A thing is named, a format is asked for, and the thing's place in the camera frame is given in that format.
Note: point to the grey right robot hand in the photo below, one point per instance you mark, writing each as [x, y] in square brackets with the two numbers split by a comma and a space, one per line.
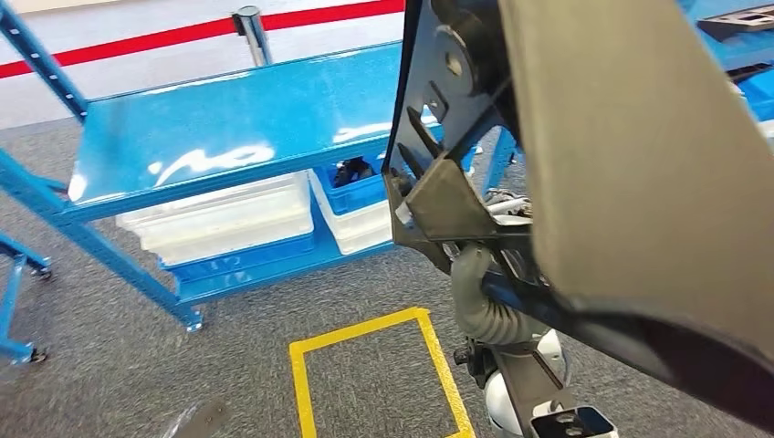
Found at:
[470, 272]

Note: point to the black plastic panel part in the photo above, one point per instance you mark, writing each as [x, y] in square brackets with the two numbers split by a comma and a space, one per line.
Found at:
[635, 151]

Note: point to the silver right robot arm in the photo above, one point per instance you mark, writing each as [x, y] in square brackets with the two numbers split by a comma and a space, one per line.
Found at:
[502, 320]

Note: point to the small black plastic part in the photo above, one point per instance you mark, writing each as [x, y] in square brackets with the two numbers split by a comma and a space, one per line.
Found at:
[354, 172]

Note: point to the blue steel shelf rack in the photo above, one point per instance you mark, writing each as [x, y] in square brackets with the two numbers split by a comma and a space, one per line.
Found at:
[713, 12]
[12, 302]
[211, 133]

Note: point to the black moulded part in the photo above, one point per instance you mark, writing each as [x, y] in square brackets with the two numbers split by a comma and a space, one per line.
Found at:
[738, 24]

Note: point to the blue plastic crate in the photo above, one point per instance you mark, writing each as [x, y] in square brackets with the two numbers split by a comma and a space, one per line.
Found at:
[759, 96]
[354, 196]

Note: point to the yellow floor tape rectangle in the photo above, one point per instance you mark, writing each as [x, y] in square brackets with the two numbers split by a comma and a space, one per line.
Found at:
[299, 375]

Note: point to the red barrier belt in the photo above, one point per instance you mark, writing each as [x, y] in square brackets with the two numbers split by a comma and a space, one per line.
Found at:
[332, 13]
[121, 49]

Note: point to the black plastic tray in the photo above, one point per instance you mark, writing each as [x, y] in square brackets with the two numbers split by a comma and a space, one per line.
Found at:
[753, 71]

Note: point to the black caster wheel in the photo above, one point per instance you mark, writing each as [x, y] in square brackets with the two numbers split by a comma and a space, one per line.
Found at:
[38, 355]
[42, 272]

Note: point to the chrome stanchion post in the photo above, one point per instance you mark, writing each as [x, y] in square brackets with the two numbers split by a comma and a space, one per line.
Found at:
[257, 36]

